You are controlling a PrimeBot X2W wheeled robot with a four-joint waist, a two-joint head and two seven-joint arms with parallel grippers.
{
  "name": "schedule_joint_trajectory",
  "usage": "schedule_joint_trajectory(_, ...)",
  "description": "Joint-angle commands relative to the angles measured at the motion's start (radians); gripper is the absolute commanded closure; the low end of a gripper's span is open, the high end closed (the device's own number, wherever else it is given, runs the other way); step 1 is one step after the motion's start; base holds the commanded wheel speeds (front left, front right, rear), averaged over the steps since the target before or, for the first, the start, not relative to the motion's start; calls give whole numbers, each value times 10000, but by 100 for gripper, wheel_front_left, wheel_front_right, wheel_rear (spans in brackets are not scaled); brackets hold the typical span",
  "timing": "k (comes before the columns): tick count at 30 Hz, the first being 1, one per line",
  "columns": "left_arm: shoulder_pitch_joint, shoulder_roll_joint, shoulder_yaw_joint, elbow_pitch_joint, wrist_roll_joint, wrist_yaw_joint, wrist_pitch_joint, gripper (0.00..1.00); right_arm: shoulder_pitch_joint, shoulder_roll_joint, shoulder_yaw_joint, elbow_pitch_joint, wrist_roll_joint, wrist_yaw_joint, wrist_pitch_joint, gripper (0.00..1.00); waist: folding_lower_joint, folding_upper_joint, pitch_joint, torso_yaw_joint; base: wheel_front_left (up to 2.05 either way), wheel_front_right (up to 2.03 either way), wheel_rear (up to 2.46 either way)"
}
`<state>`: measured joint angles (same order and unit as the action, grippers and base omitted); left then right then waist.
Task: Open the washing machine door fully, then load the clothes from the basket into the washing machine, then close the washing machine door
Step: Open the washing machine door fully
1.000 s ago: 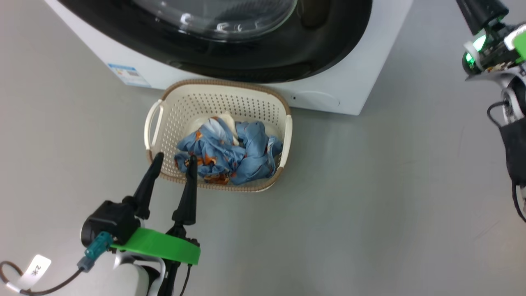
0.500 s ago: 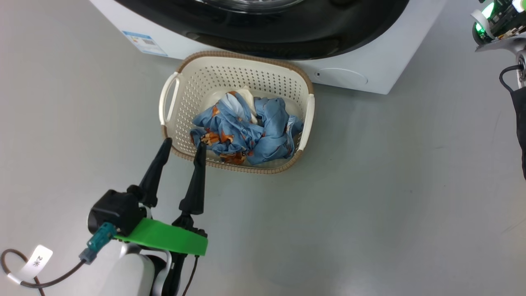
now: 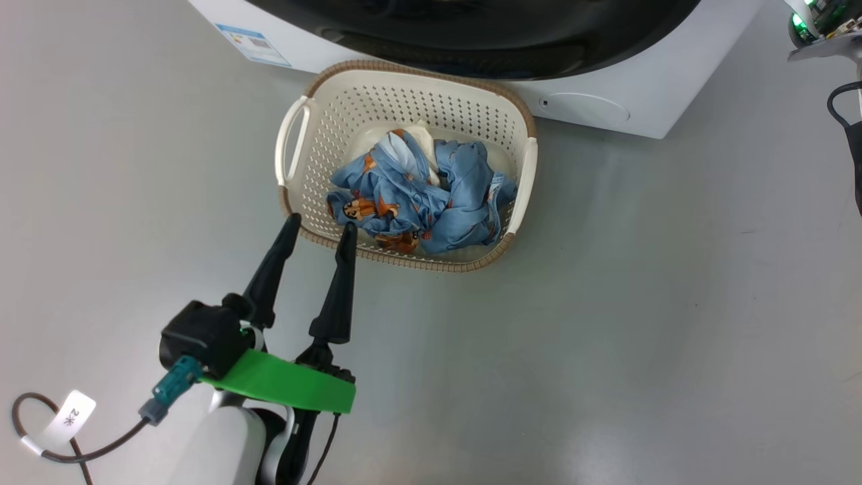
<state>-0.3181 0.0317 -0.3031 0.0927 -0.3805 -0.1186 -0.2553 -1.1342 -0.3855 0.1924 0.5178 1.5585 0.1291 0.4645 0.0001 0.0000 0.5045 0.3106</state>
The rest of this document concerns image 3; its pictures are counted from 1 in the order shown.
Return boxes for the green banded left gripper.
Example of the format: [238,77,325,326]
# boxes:
[199,213,358,414]

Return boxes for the white cable tag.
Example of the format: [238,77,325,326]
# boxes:
[42,390,96,449]

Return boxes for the thin black cable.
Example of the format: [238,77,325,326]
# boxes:
[306,412,341,485]

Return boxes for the blue cartoon print garment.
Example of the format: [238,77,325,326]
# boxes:
[327,131,518,255]

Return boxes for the dark round washing machine door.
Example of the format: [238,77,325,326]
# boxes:
[246,0,701,80]

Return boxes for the white front-load washing machine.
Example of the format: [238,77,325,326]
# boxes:
[189,0,765,140]

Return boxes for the cream perforated laundry basket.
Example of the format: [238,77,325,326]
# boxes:
[275,59,538,273]

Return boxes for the dark cable with teal plug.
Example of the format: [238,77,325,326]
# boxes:
[11,356,203,485]

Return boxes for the blue white energy label sticker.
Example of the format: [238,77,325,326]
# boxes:
[215,24,292,68]

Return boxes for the white cloth garment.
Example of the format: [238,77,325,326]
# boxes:
[391,120,442,186]

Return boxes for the round white filter cover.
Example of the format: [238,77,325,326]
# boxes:
[539,92,630,125]

